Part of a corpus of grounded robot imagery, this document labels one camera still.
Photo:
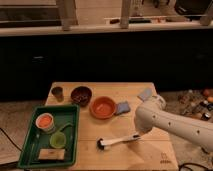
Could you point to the tan rectangular sponge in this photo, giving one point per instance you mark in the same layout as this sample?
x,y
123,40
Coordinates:
x,y
51,154

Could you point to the white cup orange inside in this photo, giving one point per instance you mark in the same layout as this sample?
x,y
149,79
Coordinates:
x,y
45,122

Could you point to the green plastic tray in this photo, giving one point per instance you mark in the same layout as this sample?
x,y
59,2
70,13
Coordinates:
x,y
66,119

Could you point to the orange ceramic bowl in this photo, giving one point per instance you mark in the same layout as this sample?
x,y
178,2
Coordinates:
x,y
103,107

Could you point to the white dish brush black bristles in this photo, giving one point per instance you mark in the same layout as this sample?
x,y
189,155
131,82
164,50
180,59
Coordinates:
x,y
103,143

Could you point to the green ladle cup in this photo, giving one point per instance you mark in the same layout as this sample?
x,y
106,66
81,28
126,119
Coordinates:
x,y
59,138

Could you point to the spice bottle rack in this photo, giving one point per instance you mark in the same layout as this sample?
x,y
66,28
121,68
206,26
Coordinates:
x,y
197,104

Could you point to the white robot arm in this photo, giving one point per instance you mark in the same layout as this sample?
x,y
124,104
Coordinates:
x,y
151,113

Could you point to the small brown cup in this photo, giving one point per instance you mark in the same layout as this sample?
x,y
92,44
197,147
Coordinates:
x,y
57,92

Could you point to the dark brown bowl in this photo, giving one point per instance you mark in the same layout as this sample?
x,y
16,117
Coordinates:
x,y
81,96

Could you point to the blue sponge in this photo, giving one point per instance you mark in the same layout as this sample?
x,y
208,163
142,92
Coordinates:
x,y
123,107

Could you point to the grey triangular cloth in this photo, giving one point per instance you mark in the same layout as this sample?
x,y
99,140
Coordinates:
x,y
145,94

